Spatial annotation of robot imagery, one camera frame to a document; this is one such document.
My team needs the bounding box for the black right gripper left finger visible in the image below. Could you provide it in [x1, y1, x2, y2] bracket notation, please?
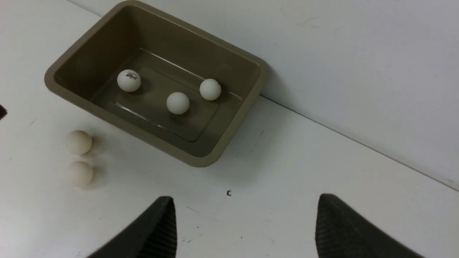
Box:
[88, 196, 178, 258]

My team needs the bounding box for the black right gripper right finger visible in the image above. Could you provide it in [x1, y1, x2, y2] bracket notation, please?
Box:
[315, 193, 422, 258]

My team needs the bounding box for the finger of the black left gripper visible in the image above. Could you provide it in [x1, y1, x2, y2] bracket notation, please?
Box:
[0, 105, 7, 120]

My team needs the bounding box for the white ball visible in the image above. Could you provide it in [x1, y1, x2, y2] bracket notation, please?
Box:
[117, 69, 141, 92]
[199, 78, 222, 101]
[166, 92, 190, 115]
[66, 161, 94, 188]
[65, 130, 93, 155]

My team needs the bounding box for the taupe plastic bin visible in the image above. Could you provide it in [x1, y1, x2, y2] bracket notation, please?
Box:
[44, 0, 270, 168]

